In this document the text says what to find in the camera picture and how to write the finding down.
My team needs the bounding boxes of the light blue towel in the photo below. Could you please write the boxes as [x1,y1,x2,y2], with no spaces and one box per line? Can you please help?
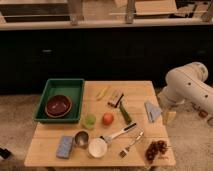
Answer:
[144,101,162,123]

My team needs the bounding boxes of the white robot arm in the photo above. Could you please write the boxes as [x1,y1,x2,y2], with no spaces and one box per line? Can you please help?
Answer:
[158,62,213,127]

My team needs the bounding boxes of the white measuring cup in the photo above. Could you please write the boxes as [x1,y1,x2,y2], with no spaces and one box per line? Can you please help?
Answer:
[88,122,137,158]

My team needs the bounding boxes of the green plastic cup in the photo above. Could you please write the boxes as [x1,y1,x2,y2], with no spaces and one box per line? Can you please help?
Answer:
[82,114,96,129]

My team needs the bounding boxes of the metal cup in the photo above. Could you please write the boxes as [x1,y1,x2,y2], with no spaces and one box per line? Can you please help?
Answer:
[74,131,89,148]

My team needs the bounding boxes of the dark red grapes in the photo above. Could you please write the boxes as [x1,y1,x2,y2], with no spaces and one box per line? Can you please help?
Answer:
[145,140,167,163]

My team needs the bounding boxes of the green cucumber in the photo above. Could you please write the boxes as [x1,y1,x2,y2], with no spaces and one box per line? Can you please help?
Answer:
[119,102,132,124]

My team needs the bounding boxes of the wooden table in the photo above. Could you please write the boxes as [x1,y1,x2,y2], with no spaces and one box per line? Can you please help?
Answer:
[25,81,169,168]

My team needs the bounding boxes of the brown scrub brush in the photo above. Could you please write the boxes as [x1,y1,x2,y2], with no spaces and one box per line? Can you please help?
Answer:
[107,90,124,108]

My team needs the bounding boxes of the silver fork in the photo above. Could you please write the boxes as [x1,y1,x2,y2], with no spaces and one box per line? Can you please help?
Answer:
[119,131,144,158]

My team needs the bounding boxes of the orange tomato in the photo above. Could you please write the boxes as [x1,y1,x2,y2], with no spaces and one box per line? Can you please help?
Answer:
[102,113,114,126]

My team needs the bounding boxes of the yellow banana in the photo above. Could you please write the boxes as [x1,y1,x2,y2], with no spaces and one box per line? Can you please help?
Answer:
[96,86,110,101]

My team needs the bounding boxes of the green plastic tray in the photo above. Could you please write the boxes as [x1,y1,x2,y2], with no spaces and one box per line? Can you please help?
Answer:
[35,79,84,123]

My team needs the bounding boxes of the blue sponge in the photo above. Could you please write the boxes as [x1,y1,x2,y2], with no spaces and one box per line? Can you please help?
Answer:
[56,136,74,159]

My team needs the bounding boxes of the dark red bowl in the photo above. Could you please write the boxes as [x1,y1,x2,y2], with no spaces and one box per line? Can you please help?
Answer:
[45,95,72,118]

